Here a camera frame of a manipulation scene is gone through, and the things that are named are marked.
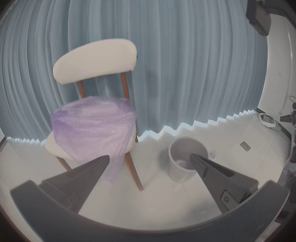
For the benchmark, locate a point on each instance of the purple plastic bag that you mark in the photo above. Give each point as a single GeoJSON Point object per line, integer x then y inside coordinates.
{"type": "Point", "coordinates": [92, 125]}

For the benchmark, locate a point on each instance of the white padded wooden chair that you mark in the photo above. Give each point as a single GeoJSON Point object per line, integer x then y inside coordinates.
{"type": "Point", "coordinates": [95, 59]}

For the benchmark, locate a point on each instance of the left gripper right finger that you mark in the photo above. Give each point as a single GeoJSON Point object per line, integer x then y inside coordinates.
{"type": "Point", "coordinates": [223, 185]}

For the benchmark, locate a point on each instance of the pale blue curtain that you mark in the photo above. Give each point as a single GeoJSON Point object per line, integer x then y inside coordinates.
{"type": "Point", "coordinates": [175, 59]}

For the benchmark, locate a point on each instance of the white trash bin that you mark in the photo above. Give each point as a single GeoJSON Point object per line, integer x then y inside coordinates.
{"type": "Point", "coordinates": [177, 170]}

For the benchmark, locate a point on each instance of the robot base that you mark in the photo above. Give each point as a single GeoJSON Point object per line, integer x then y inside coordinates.
{"type": "Point", "coordinates": [294, 191]}

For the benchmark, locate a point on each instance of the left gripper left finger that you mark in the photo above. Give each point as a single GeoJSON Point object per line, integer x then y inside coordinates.
{"type": "Point", "coordinates": [72, 185]}

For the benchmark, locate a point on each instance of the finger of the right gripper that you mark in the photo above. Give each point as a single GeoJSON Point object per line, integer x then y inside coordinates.
{"type": "Point", "coordinates": [287, 118]}

